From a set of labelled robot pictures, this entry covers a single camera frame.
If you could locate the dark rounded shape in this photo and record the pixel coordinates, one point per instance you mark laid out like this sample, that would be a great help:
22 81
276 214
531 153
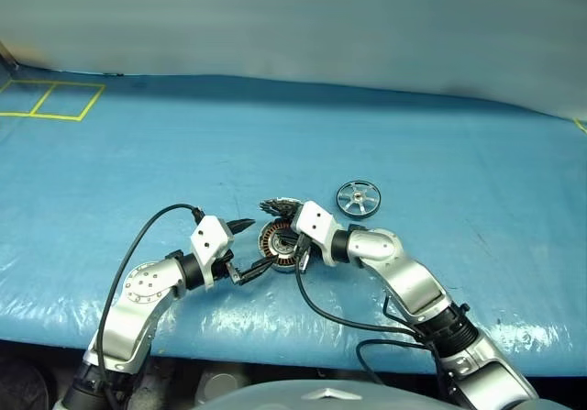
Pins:
23 387

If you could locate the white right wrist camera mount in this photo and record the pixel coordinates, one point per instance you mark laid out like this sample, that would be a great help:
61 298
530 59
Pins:
316 226

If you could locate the round motor housing copper windings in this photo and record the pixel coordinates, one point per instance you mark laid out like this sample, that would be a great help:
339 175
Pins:
267 241

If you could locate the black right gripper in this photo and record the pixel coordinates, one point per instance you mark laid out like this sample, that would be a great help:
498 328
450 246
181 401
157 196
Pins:
291 226

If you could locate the short yellow tape strip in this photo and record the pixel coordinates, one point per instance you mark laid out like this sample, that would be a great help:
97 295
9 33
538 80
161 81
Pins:
581 126

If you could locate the yellow tape grid marking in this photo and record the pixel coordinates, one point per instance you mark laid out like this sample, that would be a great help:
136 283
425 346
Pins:
93 103

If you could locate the silver spoked rotor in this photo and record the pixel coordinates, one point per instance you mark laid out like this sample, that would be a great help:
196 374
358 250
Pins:
357 196

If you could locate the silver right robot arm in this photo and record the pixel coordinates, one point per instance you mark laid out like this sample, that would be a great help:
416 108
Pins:
403 272

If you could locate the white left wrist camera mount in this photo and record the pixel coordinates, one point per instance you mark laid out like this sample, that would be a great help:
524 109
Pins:
208 240

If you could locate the grey rounded shape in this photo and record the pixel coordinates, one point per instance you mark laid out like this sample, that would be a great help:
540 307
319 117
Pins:
220 382

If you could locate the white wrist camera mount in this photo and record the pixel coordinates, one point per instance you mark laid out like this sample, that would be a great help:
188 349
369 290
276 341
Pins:
316 226
208 240

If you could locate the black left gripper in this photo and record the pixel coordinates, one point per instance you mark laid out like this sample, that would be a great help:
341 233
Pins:
223 269

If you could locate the blue plastic table cover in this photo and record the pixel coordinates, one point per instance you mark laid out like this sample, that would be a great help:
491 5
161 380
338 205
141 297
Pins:
275 144

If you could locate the grey robot torso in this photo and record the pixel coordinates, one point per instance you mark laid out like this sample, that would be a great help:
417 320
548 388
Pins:
275 398

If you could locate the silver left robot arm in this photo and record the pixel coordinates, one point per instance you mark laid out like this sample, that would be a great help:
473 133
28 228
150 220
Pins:
142 286

